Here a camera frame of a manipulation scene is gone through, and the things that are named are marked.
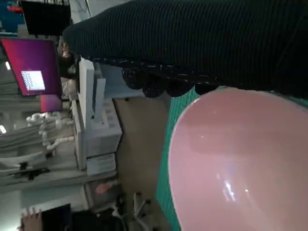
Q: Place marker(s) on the white jointed model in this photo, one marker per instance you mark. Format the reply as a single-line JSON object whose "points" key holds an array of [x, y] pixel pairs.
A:
{"points": [[45, 130]]}

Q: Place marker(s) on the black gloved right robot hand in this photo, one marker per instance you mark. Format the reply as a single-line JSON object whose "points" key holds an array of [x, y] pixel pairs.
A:
{"points": [[192, 36]]}

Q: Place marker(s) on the white cabinet with vents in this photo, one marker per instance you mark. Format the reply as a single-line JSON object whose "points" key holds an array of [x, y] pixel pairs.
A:
{"points": [[101, 144]]}

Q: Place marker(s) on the black monitor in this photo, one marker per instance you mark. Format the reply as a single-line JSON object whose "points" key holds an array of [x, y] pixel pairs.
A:
{"points": [[45, 16]]}

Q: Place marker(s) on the monitor with purple screen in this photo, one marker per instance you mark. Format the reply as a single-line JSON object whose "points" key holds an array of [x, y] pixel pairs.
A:
{"points": [[31, 60]]}

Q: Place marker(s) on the person's hand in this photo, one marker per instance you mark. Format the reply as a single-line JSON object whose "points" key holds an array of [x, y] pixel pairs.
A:
{"points": [[31, 220]]}

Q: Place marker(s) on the pink bowl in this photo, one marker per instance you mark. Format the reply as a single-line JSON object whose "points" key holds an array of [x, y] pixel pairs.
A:
{"points": [[240, 156]]}

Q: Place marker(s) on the person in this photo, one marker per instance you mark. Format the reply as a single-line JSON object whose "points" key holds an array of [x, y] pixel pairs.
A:
{"points": [[67, 67]]}

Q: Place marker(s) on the green cutting mat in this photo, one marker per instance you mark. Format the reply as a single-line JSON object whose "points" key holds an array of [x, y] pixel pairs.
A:
{"points": [[174, 110]]}

